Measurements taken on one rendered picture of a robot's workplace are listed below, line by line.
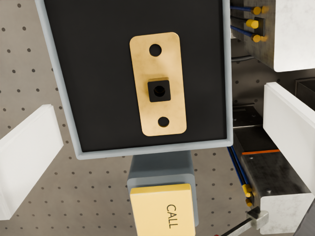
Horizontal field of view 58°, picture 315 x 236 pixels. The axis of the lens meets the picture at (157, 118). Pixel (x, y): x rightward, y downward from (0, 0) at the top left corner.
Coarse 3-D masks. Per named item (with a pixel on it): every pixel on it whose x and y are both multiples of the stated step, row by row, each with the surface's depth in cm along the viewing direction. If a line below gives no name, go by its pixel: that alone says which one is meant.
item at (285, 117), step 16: (272, 96) 15; (288, 96) 14; (272, 112) 16; (288, 112) 13; (304, 112) 12; (272, 128) 16; (288, 128) 14; (304, 128) 12; (288, 144) 14; (304, 144) 12; (288, 160) 14; (304, 160) 12; (304, 176) 12
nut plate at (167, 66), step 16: (144, 48) 22; (176, 48) 22; (144, 64) 22; (160, 64) 22; (176, 64) 22; (144, 80) 23; (160, 80) 22; (176, 80) 23; (144, 96) 23; (160, 96) 22; (176, 96) 23; (144, 112) 24; (160, 112) 24; (176, 112) 24; (144, 128) 24; (160, 128) 24; (176, 128) 24
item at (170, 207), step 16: (144, 192) 27; (160, 192) 27; (176, 192) 27; (144, 208) 28; (160, 208) 28; (176, 208) 28; (192, 208) 28; (144, 224) 29; (160, 224) 29; (176, 224) 29; (192, 224) 29
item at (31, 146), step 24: (24, 120) 15; (48, 120) 17; (0, 144) 13; (24, 144) 14; (48, 144) 17; (0, 168) 12; (24, 168) 14; (0, 192) 12; (24, 192) 14; (0, 216) 12
